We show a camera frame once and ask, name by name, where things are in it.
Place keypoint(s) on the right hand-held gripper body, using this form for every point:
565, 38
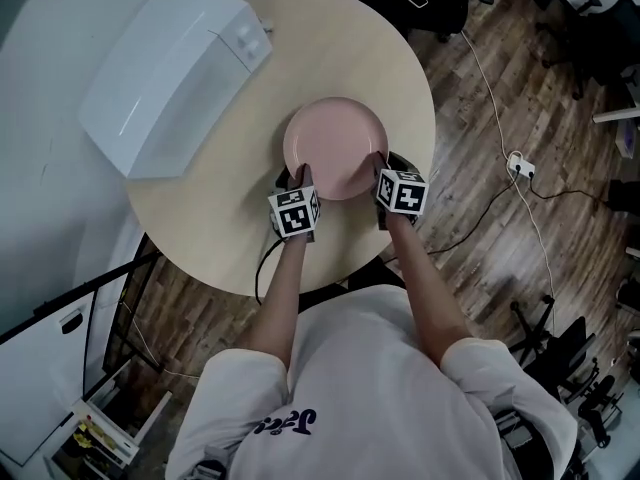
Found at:
405, 193

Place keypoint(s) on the black whiteboard eraser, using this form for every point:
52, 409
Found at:
71, 323

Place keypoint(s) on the black office chair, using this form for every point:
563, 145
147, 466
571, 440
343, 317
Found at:
570, 358
610, 38
440, 13

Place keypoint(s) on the whiteboard on black stand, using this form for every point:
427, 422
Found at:
40, 378

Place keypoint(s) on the person's white t-shirt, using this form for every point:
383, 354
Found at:
380, 393

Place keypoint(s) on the white power strip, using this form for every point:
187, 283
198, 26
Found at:
521, 164

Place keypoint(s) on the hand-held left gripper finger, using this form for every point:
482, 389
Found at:
301, 177

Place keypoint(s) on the white shelf unit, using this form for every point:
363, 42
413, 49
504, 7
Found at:
127, 448

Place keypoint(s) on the person's left forearm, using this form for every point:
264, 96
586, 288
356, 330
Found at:
280, 298

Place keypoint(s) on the purple and white box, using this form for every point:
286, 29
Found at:
629, 138

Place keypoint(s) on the person's right forearm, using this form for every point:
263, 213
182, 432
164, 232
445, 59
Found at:
425, 288

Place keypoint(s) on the pink plate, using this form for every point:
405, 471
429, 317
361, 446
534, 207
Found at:
335, 143

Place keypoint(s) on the white desk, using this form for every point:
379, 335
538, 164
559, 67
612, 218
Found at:
617, 114

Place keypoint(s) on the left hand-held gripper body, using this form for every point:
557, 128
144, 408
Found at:
295, 215

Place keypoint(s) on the white microwave oven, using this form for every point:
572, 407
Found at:
165, 83

